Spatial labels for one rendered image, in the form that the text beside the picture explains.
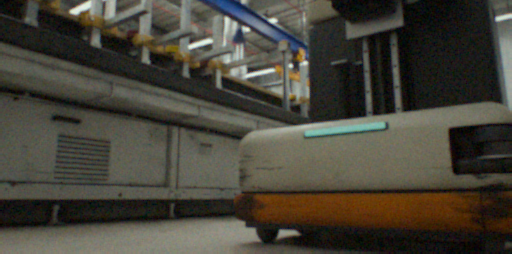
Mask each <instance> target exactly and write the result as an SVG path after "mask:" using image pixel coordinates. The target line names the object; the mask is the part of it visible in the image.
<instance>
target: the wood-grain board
mask: <svg viewBox="0 0 512 254"><path fill-rule="evenodd" d="M10 1H15V2H17V3H19V4H24V2H22V1H21V0H10ZM38 11H42V12H45V13H46V14H49V15H52V16H55V17H57V18H61V19H63V20H66V21H67V22H72V23H74V24H76V25H81V26H82V27H84V28H85V26H84V25H82V24H81V22H79V21H78V19H77V18H78V15H74V14H72V13H70V12H68V11H64V10H62V9H59V10H58V11H55V12H53V13H52V12H49V11H45V10H43V9H40V10H38ZM126 36H127V35H126V34H124V33H122V32H118V31H117V34H116V36H112V38H114V39H118V40H120V41H123V42H124V43H129V44H131V45H133V42H131V41H129V40H127V38H126ZM157 54H159V55H161V56H163V57H167V58H169V59H172V57H170V56H169V55H167V54H166V50H164V49H163V52H160V53H157ZM221 78H222V79H226V80H228V81H231V82H235V83H237V84H239V85H241V86H246V87H248V88H250V89H252V90H256V91H258V92H261V93H264V94H267V95H269V96H271V97H275V98H277V99H279V100H282V95H281V94H279V93H275V92H273V91H271V90H267V89H265V88H263V87H261V86H257V85H255V84H253V83H251V82H247V81H245V80H243V79H239V78H237V77H235V76H233V75H228V74H226V75H222V74H221Z"/></svg>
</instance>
